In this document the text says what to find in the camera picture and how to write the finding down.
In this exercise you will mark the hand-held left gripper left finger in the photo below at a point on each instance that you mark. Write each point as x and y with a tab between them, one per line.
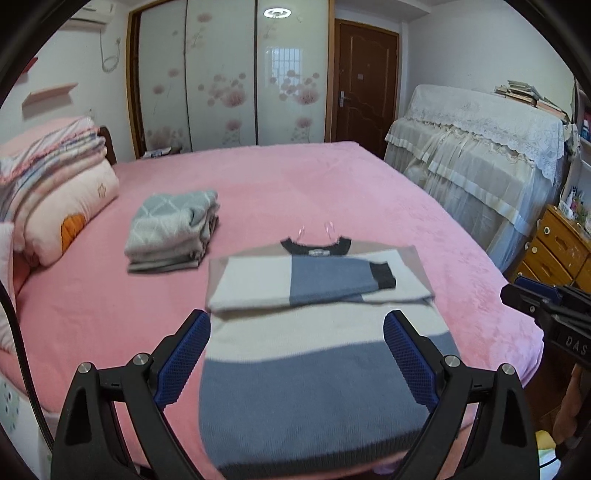
184	355

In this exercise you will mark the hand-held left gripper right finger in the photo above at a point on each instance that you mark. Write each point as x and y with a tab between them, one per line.
408	355

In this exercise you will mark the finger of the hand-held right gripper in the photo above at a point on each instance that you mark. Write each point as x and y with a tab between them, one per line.
538	285
521	300

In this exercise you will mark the striped knit sweater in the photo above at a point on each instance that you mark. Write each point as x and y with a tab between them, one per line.
323	350

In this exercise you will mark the grey checked sweater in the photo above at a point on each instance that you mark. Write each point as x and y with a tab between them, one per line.
161	217

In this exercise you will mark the person's right forearm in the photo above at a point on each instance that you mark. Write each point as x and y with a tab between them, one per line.
570	406

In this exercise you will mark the wooden drawer cabinet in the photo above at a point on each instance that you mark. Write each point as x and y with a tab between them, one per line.
554	254

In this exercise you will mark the cluster of small bottles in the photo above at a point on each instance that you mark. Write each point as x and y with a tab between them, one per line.
575	207

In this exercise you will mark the lace covered furniture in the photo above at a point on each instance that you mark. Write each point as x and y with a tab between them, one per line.
475	161

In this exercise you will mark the white dotted bag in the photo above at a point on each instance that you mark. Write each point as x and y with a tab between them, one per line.
14	415

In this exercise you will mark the pink quilt with orange print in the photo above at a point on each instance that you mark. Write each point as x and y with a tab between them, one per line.
69	203

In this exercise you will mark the white and pink cushion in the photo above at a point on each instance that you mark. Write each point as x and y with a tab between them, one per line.
5	286

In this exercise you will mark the stack of books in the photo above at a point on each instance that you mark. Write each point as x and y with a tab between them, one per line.
521	92

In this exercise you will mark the pink bed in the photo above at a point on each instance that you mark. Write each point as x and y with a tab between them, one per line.
300	184

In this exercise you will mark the wooden nightstand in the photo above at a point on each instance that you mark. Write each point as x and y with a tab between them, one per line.
159	153

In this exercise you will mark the dark wooden headboard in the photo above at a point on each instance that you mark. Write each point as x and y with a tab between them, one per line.
108	143

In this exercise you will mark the brown wooden door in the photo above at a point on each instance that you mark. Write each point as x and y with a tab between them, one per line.
364	83

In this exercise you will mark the floral sliding door wardrobe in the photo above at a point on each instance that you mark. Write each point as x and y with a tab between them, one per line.
221	69

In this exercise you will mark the white air conditioner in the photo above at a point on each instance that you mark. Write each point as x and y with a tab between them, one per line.
92	14

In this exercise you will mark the pink wall shelf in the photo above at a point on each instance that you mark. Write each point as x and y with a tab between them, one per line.
51	94

